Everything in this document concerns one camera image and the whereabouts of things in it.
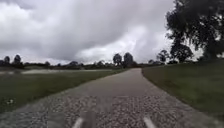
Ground pale flat ground strip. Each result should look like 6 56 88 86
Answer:
0 68 111 76

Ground distant row of trees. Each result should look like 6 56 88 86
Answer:
0 54 114 70

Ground grass slope beside path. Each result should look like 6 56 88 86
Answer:
141 59 224 123

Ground grey gravel path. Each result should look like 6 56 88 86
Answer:
0 67 224 128

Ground distant round tree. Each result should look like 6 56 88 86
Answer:
123 51 135 69
112 53 123 67

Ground broad dark tree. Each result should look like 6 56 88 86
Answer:
169 39 194 64

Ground small sparse tree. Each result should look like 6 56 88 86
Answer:
156 49 170 64

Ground robot's own part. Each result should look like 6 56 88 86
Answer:
71 116 84 128
143 116 156 128

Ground grass beside path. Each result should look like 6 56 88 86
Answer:
0 68 129 114

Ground large dark tree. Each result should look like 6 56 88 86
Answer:
165 0 224 63

